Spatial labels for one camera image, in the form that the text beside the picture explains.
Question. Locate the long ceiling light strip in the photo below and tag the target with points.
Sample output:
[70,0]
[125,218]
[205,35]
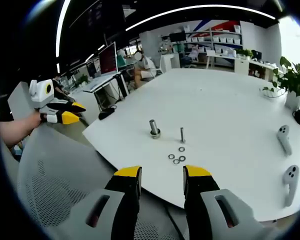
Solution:
[202,6]

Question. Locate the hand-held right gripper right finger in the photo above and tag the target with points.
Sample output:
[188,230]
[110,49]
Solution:
[201,200]

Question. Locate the white low cabinet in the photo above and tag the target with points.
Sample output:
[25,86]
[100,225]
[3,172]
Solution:
[241,66]

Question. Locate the green potted plant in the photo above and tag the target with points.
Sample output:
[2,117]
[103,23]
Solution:
[295,80]

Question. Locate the curved ceiling light strip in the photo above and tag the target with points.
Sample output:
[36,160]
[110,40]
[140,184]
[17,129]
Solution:
[61,25]

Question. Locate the white handheld controller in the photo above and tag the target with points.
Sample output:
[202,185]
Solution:
[291,182]
[284,138]

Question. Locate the black monitor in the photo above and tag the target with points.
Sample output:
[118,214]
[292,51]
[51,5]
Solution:
[177,37]

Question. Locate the open silver laptop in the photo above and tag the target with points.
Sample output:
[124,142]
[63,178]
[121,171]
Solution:
[108,58]

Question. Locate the thick threaded stud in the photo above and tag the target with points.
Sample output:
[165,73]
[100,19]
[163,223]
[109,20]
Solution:
[153,126]

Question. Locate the black computer mouse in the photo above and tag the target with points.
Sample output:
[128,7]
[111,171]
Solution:
[106,114]

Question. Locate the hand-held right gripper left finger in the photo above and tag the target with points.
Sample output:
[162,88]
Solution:
[126,200]

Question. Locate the grey mesh office chair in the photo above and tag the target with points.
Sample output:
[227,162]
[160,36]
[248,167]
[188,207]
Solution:
[60,170]

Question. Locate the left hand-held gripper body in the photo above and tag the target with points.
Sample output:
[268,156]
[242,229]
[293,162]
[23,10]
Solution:
[40,96]

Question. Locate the shelving unit with white bins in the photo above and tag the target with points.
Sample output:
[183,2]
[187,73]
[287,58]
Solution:
[222,40]

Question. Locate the small green plant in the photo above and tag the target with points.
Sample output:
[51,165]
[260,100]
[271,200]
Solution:
[245,53]

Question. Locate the thin threaded stud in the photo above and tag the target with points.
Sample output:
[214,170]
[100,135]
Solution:
[182,133]

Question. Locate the small metal washer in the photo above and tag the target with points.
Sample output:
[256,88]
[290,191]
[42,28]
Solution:
[169,156]
[180,158]
[173,161]

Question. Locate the person's left hand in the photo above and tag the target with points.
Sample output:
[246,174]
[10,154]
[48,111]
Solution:
[35,120]

